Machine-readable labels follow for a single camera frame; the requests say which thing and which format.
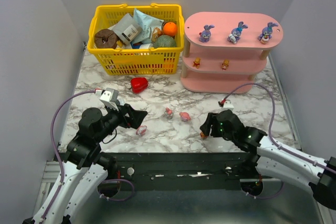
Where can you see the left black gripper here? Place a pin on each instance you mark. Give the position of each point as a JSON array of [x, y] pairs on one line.
[[126, 116]]

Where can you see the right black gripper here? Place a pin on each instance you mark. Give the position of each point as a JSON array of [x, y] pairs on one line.
[[210, 126]]

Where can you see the orange bear toy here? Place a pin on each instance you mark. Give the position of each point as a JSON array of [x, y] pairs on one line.
[[196, 63], [202, 135], [225, 65]]

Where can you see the pink white toy figure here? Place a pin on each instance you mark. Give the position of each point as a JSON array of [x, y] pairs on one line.
[[141, 130]]

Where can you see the pink bunny toy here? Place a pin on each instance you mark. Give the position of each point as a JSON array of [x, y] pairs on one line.
[[168, 113]]

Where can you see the purple bunny toy blue bow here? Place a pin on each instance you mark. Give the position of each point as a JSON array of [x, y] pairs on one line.
[[235, 34]]

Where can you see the purple bunny toy with cake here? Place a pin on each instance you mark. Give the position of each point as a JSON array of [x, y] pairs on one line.
[[266, 33]]

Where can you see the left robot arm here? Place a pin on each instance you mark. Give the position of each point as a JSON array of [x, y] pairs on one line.
[[84, 165]]

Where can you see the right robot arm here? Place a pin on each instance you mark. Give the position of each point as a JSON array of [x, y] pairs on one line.
[[274, 159]]

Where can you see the pink three-tier shelf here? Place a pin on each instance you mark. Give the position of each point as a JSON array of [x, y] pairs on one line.
[[246, 58]]

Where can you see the yellow plastic shopping basket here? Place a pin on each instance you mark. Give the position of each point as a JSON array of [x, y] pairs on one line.
[[137, 61]]

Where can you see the green toy melon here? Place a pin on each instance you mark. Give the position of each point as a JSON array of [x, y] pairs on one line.
[[164, 41]]

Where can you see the grey paper pouch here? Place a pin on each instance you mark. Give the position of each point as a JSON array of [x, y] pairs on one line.
[[127, 29]]

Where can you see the light blue cassava chips bag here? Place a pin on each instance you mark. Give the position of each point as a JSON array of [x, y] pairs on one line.
[[151, 27]]

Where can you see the orange toy fruit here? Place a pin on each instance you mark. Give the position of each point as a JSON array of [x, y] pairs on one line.
[[170, 29]]

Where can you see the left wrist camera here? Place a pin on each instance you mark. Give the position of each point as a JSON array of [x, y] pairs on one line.
[[110, 98]]

